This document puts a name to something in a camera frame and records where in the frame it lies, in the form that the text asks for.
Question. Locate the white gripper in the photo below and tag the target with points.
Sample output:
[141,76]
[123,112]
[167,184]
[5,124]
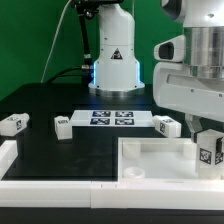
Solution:
[175,88]

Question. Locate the white square tabletop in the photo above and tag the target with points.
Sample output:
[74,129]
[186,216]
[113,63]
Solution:
[161,158]

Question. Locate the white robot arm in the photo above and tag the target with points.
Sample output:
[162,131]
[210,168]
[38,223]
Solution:
[200,46]

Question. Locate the white front fence bar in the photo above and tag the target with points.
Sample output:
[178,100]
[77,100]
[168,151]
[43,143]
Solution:
[143,194]

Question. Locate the white left fence piece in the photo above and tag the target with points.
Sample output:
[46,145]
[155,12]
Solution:
[8,154]

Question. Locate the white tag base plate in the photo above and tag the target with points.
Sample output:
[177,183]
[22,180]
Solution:
[112,118]

